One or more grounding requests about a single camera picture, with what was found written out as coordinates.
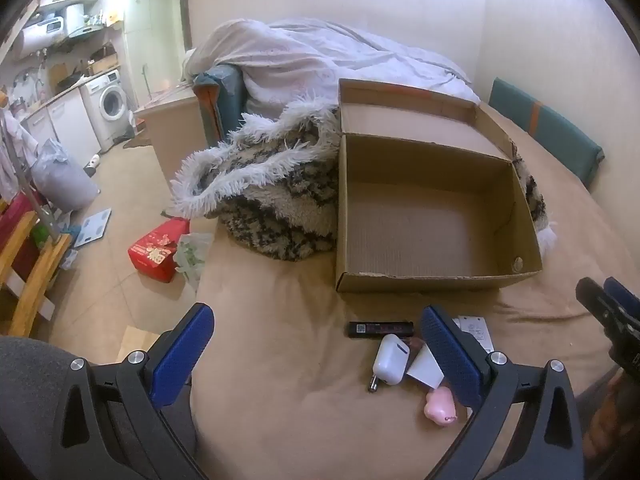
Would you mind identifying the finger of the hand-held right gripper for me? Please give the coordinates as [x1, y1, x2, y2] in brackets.
[575, 278, 640, 361]
[603, 276, 640, 318]

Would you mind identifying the white kitchen cabinet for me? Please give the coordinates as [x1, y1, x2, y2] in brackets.
[22, 91, 103, 161]

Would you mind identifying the white paper packet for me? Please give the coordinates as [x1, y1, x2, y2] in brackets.
[452, 315, 496, 353]

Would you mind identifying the black stick with red label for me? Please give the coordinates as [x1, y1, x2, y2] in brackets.
[346, 321, 416, 338]

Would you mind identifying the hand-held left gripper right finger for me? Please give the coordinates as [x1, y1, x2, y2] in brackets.
[420, 304, 587, 480]

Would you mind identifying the white charger plug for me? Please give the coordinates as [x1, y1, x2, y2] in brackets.
[368, 334, 412, 393]

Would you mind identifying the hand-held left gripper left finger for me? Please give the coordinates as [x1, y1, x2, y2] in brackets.
[60, 302, 216, 480]

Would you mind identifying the green plastic bag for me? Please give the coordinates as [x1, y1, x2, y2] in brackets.
[172, 232, 216, 291]

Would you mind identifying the wooden chair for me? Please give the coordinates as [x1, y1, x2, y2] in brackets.
[0, 200, 73, 338]

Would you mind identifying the red gift box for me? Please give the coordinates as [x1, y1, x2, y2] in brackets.
[127, 217, 191, 285]

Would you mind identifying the brown cardboard box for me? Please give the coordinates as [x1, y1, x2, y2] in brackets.
[334, 78, 544, 295]

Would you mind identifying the white card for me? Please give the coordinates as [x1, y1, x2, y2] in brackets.
[405, 345, 445, 390]

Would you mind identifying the white duvet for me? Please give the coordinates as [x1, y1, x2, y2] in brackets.
[182, 17, 481, 121]

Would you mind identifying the beige bedside cabinet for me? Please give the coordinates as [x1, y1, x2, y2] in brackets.
[134, 87, 211, 191]

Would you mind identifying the bathroom scale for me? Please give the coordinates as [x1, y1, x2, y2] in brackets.
[74, 208, 113, 248]

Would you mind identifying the fluffy black and white blanket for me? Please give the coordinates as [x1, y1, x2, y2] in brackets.
[170, 95, 558, 263]

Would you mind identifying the teal pillow with orange stripe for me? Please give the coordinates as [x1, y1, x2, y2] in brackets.
[194, 62, 246, 146]
[487, 77, 605, 191]

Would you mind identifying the grey rubbish bag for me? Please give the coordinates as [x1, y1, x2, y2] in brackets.
[31, 139, 100, 211]

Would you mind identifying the white washing machine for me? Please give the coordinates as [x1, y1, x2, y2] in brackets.
[80, 70, 135, 148]

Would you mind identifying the person's right hand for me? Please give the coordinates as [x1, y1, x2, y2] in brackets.
[587, 367, 640, 463]

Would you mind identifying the pink rounded trinket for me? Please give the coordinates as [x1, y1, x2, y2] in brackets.
[423, 386, 461, 427]

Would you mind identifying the white hanging cloth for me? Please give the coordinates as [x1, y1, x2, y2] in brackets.
[0, 110, 38, 201]

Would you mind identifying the white water heater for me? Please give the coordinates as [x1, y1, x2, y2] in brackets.
[10, 15, 68, 58]

